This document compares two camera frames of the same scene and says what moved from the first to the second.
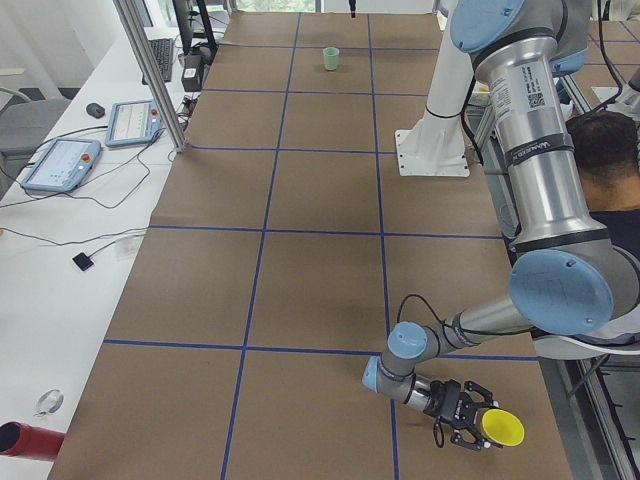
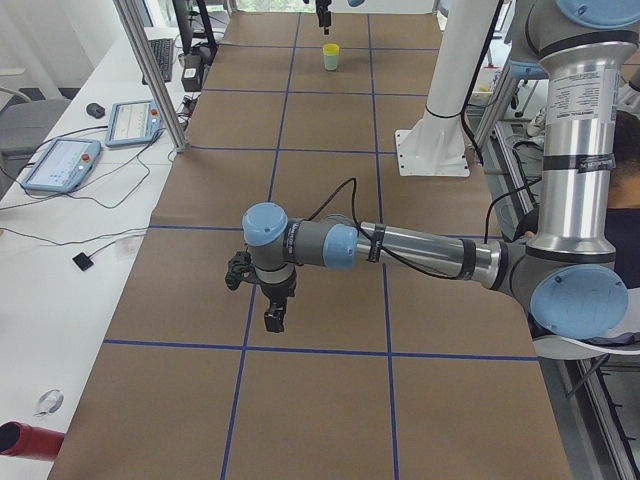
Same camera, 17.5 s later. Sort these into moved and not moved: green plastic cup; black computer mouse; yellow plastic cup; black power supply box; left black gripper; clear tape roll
Moved: left black gripper; yellow plastic cup
Not moved: green plastic cup; clear tape roll; black power supply box; black computer mouse
